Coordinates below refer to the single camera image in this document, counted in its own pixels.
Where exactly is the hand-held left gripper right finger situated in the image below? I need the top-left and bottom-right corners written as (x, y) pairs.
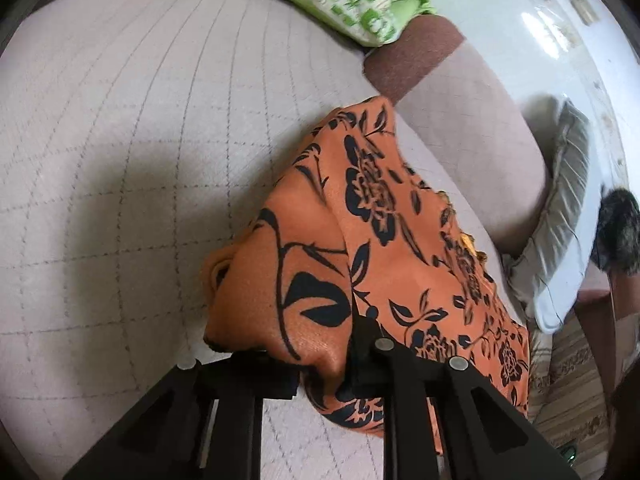
top-left (350, 310), bottom-right (581, 480)

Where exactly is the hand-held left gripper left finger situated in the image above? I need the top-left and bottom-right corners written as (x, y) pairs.
top-left (62, 351), bottom-right (301, 480)

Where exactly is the orange floral shirt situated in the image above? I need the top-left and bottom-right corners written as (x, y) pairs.
top-left (200, 96), bottom-right (531, 456)

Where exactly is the striped sofa cushion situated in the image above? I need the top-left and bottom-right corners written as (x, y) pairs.
top-left (525, 320), bottom-right (621, 461)

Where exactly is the grey pillow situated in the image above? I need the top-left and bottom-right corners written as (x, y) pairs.
top-left (502, 95), bottom-right (593, 333)

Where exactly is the brown sofa backrest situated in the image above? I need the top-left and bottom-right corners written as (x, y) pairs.
top-left (575, 260), bottom-right (640, 401)

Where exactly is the pink bolster cushion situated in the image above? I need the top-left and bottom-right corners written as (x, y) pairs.
top-left (362, 14), bottom-right (553, 256)

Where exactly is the dark fur-trimmed garment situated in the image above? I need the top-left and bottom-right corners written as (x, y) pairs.
top-left (590, 187), bottom-right (640, 276)

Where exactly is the beige wall switch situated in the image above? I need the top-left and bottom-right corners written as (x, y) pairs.
top-left (572, 0), bottom-right (599, 26)

